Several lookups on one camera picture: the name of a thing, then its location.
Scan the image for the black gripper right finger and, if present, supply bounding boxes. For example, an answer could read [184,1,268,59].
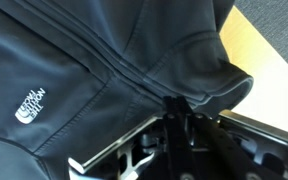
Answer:
[177,96,285,180]

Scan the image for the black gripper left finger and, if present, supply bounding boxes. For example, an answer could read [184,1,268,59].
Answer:
[163,96,202,180]

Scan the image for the black zip jumper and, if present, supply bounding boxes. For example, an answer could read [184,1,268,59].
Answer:
[0,0,254,180]

